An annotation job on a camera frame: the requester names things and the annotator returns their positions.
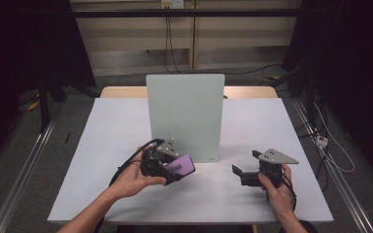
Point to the white wall outlet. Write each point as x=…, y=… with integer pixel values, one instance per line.
x=172, y=3

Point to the person's right hand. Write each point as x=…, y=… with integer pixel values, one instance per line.
x=280, y=197

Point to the small black stick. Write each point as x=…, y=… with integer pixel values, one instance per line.
x=67, y=137

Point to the aluminium floor rail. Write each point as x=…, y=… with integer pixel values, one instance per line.
x=343, y=191
x=22, y=181

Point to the wooden table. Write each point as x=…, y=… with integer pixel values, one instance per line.
x=123, y=92

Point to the black curtain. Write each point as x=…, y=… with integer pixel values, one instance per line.
x=353, y=48
x=26, y=42

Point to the purple whiteboard eraser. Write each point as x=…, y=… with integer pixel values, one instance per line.
x=182, y=165

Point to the person's left hand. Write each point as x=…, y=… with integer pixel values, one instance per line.
x=131, y=181

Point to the white table mat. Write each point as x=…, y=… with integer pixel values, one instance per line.
x=207, y=200

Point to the white power strip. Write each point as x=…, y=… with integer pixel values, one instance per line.
x=322, y=141

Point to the wooden wall post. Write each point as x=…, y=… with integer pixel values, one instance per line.
x=193, y=35

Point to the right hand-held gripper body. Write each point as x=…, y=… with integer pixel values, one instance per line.
x=272, y=166

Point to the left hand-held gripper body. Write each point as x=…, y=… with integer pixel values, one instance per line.
x=155, y=163

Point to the black metal stand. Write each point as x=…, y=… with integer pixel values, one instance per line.
x=43, y=106

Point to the glass whiteboard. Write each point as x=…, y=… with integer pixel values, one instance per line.
x=185, y=110

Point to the black horizontal bar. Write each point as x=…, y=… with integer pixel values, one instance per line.
x=187, y=12

